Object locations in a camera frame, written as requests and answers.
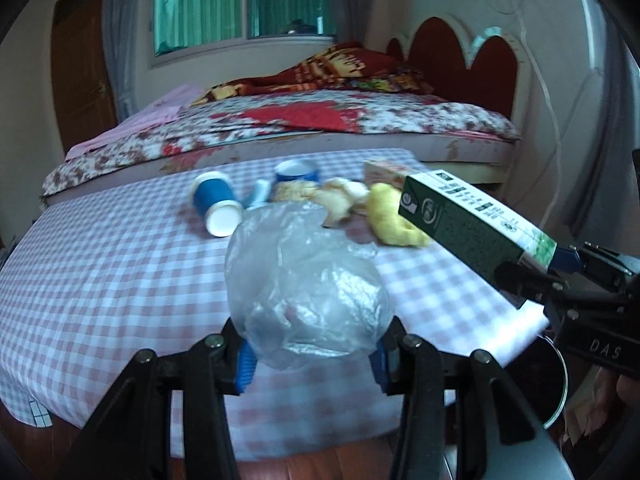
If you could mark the red scalloped headboard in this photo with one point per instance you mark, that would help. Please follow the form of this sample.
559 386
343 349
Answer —
450 55

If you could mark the floral bedsheet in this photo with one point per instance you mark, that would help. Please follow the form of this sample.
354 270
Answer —
400 115

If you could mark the wooden door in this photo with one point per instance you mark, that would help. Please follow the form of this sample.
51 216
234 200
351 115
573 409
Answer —
80 75

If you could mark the white printed carton box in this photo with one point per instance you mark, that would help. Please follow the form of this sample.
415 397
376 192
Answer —
385 172

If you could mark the clear plastic bag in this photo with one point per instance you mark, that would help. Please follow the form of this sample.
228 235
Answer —
300 270

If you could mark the black trash bin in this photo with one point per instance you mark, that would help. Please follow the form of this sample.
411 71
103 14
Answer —
530 380

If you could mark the crumpled white tissue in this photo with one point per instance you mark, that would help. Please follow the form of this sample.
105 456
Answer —
257 192

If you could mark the blue paper cup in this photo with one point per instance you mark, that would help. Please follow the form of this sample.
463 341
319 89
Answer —
295 174
212 197

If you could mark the window with green curtain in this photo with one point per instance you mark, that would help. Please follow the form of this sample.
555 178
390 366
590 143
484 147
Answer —
210 5

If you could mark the pink cloth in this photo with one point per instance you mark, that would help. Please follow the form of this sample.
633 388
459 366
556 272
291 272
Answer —
150 115

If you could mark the pink checkered tablecloth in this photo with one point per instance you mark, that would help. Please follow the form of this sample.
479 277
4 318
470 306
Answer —
125 270

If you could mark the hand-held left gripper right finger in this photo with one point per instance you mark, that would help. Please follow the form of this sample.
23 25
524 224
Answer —
378 365

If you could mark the beige cloth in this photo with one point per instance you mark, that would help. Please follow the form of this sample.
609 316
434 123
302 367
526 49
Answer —
340 200

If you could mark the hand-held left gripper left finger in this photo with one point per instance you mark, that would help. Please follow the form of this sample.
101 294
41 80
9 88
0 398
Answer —
246 367

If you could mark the green carton box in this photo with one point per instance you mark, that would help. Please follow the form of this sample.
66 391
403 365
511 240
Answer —
465 230

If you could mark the grey curtain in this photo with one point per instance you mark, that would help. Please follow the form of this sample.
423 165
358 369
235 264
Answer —
357 0
610 110
125 35

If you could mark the bed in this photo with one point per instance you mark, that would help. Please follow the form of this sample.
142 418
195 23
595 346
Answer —
300 142

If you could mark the crumpled yellow cloth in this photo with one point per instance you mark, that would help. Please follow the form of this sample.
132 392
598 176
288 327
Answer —
390 215

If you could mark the red printed blanket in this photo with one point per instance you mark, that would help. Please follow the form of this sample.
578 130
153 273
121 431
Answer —
330 67

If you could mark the person's right hand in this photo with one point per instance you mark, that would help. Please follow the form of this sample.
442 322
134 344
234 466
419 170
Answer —
629 391

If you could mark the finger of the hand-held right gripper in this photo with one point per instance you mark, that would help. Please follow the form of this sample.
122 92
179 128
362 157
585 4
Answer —
520 280
565 259

